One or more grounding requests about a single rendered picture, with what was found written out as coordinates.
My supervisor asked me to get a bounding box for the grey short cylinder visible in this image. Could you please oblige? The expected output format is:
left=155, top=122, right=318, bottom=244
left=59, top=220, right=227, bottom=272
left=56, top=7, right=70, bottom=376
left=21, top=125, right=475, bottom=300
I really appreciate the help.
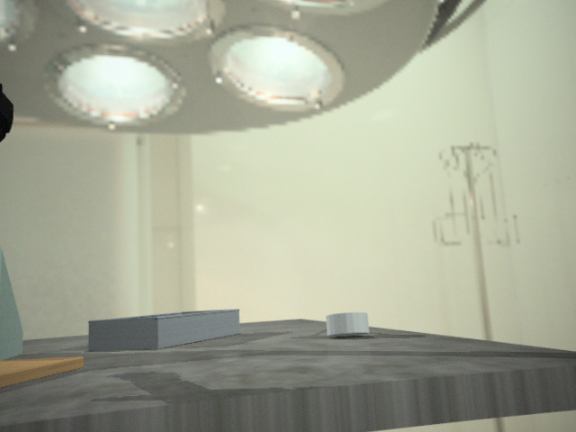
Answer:
left=326, top=312, right=370, bottom=337

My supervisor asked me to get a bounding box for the light wooden board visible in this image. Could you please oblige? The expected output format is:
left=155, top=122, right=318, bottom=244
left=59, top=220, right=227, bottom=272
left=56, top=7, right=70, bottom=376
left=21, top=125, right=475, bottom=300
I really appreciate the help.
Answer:
left=0, top=356, right=84, bottom=388

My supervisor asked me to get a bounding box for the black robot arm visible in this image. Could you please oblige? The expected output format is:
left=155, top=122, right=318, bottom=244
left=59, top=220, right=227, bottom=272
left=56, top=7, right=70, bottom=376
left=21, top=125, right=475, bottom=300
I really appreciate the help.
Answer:
left=0, top=84, right=14, bottom=142

